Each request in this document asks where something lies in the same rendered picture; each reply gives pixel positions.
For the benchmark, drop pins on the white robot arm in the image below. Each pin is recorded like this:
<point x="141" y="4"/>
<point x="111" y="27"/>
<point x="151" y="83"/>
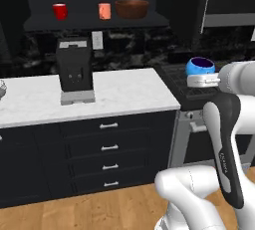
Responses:
<point x="192" y="187"/>

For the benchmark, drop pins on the salmon cup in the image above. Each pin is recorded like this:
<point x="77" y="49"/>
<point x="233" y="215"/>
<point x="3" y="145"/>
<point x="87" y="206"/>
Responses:
<point x="104" y="11"/>

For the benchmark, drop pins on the dark drawer front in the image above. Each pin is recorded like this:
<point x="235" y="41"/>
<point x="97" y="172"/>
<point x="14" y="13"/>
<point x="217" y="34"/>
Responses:
<point x="86" y="169"/>
<point x="88" y="185"/>
<point x="83" y="149"/>
<point x="79" y="129"/>

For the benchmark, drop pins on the black coffee machine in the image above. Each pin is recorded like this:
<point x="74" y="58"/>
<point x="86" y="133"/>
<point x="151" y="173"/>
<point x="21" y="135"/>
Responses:
<point x="74" y="71"/>

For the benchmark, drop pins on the dark cabinet door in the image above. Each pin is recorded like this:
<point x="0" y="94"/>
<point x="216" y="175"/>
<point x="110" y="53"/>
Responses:
<point x="186" y="5"/>

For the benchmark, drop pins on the brown wooden bowl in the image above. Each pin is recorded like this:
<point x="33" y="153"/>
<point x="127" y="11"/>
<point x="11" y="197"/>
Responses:
<point x="131" y="9"/>

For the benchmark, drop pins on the white wall socket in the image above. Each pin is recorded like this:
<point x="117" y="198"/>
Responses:
<point x="97" y="40"/>

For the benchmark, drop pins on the black and steel stove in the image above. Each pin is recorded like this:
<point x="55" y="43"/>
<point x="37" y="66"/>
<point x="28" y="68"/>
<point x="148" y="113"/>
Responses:
<point x="179" y="81"/>

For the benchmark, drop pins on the dark range hood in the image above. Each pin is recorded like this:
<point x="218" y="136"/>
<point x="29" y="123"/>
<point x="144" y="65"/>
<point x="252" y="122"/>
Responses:
<point x="232" y="20"/>

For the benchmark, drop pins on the dark base cupboard door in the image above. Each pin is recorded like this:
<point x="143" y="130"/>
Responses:
<point x="26" y="164"/>

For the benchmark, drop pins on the blue bowl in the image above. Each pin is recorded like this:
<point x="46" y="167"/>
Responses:
<point x="194" y="68"/>

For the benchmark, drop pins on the red mug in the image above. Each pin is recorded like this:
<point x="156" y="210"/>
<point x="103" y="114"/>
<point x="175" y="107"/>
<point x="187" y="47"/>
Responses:
<point x="60" y="11"/>

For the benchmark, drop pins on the steel stove knob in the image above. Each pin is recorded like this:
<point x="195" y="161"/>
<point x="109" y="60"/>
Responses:
<point x="190" y="114"/>

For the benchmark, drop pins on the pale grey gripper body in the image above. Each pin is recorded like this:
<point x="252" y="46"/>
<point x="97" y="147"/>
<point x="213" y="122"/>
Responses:
<point x="196" y="81"/>

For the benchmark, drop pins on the grey round object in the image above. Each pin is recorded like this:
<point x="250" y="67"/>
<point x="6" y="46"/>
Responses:
<point x="2" y="89"/>

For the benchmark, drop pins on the dark open wall cabinet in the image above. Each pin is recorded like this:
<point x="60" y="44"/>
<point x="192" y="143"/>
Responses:
<point x="83" y="25"/>

